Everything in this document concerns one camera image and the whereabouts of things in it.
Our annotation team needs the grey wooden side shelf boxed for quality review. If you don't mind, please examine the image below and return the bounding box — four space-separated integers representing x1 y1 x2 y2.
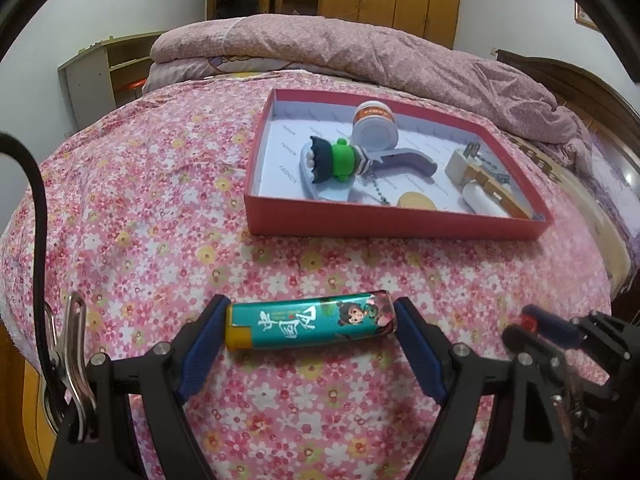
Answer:
58 32 162 131

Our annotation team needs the pink floral bed sheet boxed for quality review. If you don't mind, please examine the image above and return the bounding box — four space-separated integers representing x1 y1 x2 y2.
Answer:
0 68 614 480

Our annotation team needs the left silver spring clamp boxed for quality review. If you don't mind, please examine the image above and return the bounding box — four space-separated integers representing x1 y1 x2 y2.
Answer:
42 292 96 443

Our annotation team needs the white orange pill bottle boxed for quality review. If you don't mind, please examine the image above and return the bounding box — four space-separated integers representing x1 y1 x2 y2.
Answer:
350 101 399 152

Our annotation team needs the wooden notched block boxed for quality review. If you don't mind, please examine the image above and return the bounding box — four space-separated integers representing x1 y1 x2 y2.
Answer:
464 164 532 219

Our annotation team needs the white earbuds case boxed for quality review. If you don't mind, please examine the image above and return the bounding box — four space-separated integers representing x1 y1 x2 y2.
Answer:
461 180 510 218

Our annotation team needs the green black figurine keychain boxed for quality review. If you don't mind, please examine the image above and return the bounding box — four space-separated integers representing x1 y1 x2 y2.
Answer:
307 135 396 206

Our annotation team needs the red shallow cardboard box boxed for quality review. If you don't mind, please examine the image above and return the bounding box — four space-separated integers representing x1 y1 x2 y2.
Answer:
244 89 553 240

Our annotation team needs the black cable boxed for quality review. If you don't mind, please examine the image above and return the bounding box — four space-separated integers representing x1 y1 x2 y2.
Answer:
0 130 68 416

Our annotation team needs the round wooden disc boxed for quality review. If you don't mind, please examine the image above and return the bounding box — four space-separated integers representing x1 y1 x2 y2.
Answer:
396 192 436 210

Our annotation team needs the white plug charger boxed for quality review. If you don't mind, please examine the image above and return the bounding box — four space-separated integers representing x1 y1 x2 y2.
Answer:
445 142 480 188

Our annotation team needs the dark wooden headboard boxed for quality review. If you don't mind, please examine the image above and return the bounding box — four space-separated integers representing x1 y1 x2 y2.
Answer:
496 49 639 167

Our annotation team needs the pink crumpled quilt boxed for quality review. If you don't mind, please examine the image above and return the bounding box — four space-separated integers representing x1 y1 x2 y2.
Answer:
143 14 592 172

